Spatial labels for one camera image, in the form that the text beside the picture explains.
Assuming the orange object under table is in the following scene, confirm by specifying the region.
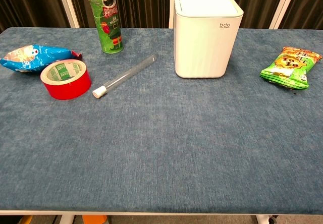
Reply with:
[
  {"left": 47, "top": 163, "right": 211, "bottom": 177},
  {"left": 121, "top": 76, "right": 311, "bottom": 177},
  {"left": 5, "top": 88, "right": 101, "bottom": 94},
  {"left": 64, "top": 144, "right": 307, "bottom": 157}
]
[{"left": 82, "top": 214, "right": 108, "bottom": 224}]

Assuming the white partition frame post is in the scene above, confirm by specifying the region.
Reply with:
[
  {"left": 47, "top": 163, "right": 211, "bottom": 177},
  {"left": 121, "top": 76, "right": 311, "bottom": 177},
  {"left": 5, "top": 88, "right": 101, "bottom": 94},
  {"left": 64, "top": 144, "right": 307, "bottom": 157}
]
[
  {"left": 167, "top": 0, "right": 183, "bottom": 29},
  {"left": 268, "top": 0, "right": 300, "bottom": 30},
  {"left": 55, "top": 0, "right": 80, "bottom": 28}
]

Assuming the white plastic bin lid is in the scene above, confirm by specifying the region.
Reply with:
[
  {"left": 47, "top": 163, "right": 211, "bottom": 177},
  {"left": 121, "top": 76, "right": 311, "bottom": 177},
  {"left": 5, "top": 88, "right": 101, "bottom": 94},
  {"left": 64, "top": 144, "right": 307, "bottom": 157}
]
[{"left": 177, "top": 0, "right": 240, "bottom": 14}]

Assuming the white plastic trash bin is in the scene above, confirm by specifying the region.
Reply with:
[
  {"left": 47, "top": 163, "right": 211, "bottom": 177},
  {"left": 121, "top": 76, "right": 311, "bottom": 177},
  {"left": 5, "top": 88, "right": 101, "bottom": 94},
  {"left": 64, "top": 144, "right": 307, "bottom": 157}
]
[{"left": 173, "top": 0, "right": 245, "bottom": 79}]

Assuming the red tape roll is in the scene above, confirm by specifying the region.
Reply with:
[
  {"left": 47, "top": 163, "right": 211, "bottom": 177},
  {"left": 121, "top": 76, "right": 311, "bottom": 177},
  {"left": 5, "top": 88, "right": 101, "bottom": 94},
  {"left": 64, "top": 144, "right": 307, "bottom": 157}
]
[{"left": 40, "top": 59, "right": 92, "bottom": 100}]

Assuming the clear test tube white cap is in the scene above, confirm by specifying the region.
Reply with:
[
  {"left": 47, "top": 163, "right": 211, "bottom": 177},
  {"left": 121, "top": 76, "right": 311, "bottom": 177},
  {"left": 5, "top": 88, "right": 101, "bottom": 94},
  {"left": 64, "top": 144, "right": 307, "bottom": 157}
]
[{"left": 92, "top": 54, "right": 157, "bottom": 99}]

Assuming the green Pringles can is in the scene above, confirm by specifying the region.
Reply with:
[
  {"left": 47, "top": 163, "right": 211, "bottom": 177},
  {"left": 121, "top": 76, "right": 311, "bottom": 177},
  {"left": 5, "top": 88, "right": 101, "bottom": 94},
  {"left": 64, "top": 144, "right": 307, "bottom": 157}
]
[{"left": 84, "top": 0, "right": 126, "bottom": 54}]

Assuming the blue snack bag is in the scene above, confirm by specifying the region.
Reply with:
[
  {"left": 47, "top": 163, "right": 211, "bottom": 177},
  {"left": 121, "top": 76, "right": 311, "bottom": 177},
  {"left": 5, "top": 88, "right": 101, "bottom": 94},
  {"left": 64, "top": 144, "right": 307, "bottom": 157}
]
[{"left": 0, "top": 44, "right": 83, "bottom": 73}]

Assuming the white table leg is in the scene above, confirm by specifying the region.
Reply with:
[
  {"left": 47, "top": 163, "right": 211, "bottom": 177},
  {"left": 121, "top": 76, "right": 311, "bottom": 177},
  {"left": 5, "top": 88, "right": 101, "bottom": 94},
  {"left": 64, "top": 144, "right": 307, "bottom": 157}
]
[
  {"left": 255, "top": 214, "right": 270, "bottom": 224},
  {"left": 59, "top": 214, "right": 76, "bottom": 224}
]

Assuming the blue table cloth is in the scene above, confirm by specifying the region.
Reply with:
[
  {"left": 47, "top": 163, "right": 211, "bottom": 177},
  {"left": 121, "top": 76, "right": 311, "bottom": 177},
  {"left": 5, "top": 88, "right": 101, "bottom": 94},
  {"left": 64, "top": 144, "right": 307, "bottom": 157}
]
[{"left": 0, "top": 27, "right": 323, "bottom": 215}]

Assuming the green snack bag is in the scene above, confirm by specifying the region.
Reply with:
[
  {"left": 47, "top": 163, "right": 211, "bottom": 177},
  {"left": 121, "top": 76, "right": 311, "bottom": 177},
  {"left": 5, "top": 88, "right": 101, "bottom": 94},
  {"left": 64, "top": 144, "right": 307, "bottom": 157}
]
[{"left": 259, "top": 46, "right": 323, "bottom": 90}]

